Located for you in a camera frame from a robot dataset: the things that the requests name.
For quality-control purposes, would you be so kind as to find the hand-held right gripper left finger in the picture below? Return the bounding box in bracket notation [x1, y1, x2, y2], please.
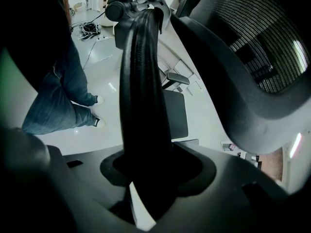
[0, 46, 53, 233]

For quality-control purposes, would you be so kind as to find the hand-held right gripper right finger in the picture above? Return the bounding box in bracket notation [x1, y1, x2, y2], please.
[242, 181, 302, 233]

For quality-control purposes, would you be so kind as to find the black mesh office chair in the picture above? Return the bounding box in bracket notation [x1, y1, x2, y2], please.
[46, 0, 311, 233]

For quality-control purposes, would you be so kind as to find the white desk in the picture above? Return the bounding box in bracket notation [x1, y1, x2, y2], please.
[157, 25, 212, 94]

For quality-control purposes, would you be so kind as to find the person's right leg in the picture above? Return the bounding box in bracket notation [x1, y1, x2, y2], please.
[21, 68, 101, 136]

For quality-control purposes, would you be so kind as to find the person's leg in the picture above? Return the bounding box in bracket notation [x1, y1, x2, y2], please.
[21, 68, 101, 136]
[52, 34, 99, 106]

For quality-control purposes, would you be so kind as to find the person's left leg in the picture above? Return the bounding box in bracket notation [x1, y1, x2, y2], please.
[52, 34, 99, 106]

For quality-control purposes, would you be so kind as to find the person's dark top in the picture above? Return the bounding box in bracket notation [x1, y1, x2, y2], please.
[14, 0, 71, 93]

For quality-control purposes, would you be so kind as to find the white round bin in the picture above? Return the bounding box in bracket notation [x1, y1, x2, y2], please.
[100, 13, 115, 28]

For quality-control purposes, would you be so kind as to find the white cabinet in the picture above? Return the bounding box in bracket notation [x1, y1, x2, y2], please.
[97, 0, 115, 13]

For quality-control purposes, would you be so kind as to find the thin black floor cable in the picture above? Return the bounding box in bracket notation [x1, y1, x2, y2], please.
[82, 40, 98, 70]

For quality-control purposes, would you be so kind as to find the tangled cable bundle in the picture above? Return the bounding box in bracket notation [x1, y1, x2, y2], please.
[71, 20, 102, 41]

